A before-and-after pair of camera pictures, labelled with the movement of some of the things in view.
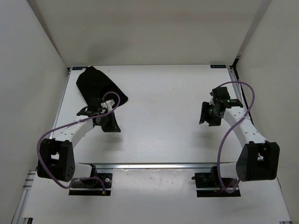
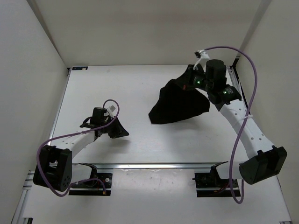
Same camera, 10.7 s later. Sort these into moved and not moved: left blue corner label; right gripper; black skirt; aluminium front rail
Moved: right gripper; black skirt
Not moved: left blue corner label; aluminium front rail
